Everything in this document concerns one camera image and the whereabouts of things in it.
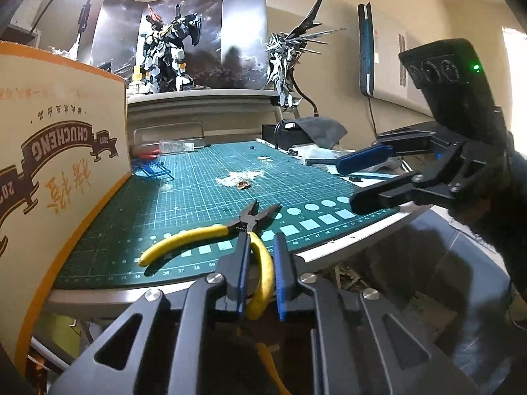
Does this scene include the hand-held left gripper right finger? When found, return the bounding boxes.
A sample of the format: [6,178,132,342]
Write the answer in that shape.
[274,232,480,395]

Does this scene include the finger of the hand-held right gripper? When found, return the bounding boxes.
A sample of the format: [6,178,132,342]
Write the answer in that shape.
[335,129,462,175]
[350,144,470,215]

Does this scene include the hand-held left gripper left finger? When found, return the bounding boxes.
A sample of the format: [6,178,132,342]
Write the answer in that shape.
[49,232,252,395]

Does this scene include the yellow-handled pliers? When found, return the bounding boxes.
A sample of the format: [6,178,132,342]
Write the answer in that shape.
[138,199,283,322]

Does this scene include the orange and white cardboard box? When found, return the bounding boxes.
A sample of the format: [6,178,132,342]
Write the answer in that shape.
[0,41,132,367]

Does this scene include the printed paper sheet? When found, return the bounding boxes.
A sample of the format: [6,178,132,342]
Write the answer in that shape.
[327,160,396,182]

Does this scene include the clear plastic parts bag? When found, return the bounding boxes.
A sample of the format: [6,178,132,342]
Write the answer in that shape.
[305,148,342,166]

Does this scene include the green cutting mat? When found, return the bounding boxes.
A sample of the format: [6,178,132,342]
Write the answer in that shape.
[53,141,402,291]

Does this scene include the black box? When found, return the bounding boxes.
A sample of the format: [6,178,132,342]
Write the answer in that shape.
[263,120,314,149]

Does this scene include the white plastic shavings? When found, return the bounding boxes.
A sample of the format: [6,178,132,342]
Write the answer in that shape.
[216,170,264,186]

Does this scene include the silver winged robot model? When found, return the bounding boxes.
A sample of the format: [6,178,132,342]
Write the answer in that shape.
[265,0,357,110]

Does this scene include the blue plastic sprue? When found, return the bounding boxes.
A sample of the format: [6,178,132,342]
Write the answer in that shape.
[134,160,176,181]

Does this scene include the clear plastic tube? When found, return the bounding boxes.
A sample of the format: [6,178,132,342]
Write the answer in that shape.
[158,141,194,153]

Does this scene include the metal tin box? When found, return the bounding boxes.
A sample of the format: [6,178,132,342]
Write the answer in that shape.
[129,121,207,151]

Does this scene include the white desk shelf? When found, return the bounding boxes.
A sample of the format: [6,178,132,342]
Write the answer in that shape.
[125,88,297,141]

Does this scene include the stormy sky backdrop panels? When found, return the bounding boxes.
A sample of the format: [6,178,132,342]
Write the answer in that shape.
[90,0,268,91]

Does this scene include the yellow-capped glue bottle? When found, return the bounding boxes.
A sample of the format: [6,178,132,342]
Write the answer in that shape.
[131,66,146,94]

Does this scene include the dark and white robot model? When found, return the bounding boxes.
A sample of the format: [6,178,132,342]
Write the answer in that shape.
[138,3,203,93]

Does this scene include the black power cable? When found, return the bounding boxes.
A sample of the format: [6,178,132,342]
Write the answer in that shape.
[368,96,380,137]

